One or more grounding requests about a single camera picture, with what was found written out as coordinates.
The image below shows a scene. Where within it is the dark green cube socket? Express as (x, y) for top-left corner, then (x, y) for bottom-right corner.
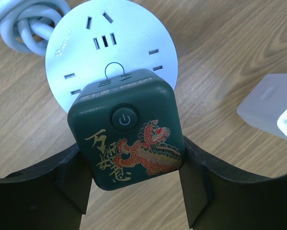
(68, 69), (185, 191)

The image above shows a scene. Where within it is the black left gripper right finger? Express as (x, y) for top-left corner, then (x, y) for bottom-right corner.
(179, 138), (287, 230)

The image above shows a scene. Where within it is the light blue round socket cable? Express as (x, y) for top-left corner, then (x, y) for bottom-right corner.
(0, 0), (72, 58)

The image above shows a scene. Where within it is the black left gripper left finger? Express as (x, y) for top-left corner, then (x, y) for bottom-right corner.
(0, 146), (92, 230)

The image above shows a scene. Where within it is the white cube socket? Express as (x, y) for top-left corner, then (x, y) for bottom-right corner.
(237, 73), (287, 139)

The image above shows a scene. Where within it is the round light blue power socket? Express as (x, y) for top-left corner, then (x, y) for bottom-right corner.
(45, 0), (178, 112)

